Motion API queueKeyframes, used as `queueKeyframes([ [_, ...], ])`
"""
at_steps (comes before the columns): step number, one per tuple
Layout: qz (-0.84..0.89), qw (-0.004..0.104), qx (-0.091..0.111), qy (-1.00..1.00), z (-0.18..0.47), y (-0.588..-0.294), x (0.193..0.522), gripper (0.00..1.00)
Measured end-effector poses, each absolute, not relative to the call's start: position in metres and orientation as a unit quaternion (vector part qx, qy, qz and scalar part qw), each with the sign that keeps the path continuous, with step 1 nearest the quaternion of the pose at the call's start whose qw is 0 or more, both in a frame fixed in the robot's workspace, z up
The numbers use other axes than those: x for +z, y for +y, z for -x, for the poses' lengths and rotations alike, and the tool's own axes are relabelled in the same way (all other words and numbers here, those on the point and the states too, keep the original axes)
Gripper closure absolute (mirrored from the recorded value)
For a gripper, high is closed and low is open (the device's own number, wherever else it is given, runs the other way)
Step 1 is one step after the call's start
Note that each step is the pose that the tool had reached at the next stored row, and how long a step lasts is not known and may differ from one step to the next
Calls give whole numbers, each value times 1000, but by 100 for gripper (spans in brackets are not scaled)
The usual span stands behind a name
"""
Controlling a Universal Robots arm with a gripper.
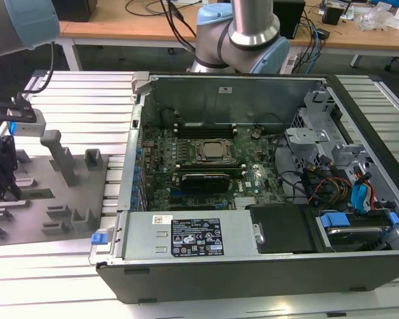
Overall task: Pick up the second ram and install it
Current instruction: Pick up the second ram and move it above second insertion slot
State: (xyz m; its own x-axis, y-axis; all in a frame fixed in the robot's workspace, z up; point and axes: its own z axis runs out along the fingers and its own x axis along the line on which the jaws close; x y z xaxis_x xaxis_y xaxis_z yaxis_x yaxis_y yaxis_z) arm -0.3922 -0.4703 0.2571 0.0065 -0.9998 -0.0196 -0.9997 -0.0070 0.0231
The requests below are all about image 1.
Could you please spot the small black box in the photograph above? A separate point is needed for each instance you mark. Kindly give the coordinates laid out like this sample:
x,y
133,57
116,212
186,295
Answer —
x,y
332,16

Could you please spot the silver chipset heatsink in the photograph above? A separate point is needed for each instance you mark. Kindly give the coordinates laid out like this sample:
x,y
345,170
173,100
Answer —
x,y
246,202

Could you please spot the wooden desk white frame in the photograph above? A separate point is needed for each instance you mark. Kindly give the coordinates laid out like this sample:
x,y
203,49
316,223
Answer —
x,y
119,30
369,38

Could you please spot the grey power supply with label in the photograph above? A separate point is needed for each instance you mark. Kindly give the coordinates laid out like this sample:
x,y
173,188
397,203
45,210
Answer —
x,y
146,239

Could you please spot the clear plastic bags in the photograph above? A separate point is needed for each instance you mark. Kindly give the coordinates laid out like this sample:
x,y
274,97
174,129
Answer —
x,y
375,16

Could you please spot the black graphics card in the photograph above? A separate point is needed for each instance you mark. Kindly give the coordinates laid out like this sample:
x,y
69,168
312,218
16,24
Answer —
x,y
206,182

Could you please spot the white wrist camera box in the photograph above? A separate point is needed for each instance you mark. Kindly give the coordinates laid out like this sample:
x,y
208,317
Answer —
x,y
30,128

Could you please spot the grey metal drive cage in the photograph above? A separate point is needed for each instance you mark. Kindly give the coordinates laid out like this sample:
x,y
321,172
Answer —
x,y
306,136

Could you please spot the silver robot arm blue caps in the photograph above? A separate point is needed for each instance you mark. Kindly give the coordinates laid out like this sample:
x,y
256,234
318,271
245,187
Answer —
x,y
252,20

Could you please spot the wide black equipment case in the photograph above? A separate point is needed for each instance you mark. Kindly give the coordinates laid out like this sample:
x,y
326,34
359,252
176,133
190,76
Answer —
x,y
76,10

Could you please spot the blue case latch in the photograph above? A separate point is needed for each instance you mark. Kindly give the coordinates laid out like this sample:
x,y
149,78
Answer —
x,y
98,240

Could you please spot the black RAM slot bank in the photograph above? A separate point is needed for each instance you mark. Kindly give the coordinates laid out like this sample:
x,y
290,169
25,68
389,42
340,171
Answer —
x,y
206,165
206,134

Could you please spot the small white sticker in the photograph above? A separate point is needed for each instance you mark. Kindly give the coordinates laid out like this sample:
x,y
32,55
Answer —
x,y
225,89

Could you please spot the grey parts rack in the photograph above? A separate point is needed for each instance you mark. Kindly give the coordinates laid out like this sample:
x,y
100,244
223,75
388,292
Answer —
x,y
70,199

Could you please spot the tall black desktop box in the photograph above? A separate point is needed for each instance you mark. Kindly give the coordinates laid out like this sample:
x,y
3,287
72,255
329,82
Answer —
x,y
292,20

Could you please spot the white power strip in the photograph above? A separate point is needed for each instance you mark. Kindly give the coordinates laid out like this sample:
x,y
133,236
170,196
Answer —
x,y
290,63

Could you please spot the hard disk in blue carrier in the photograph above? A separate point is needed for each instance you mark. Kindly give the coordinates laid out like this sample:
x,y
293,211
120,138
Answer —
x,y
352,232

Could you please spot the black open PC case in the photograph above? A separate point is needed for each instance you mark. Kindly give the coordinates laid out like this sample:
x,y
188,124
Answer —
x,y
219,282

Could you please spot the silver CPU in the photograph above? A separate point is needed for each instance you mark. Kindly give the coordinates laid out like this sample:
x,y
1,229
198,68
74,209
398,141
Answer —
x,y
216,149

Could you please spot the silver coin battery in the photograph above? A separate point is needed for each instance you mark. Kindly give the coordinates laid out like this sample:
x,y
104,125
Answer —
x,y
256,134

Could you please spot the black plastic shroud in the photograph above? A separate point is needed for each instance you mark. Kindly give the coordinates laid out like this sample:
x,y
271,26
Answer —
x,y
282,229

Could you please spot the green motherboard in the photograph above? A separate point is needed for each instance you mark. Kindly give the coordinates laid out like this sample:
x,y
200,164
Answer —
x,y
262,166

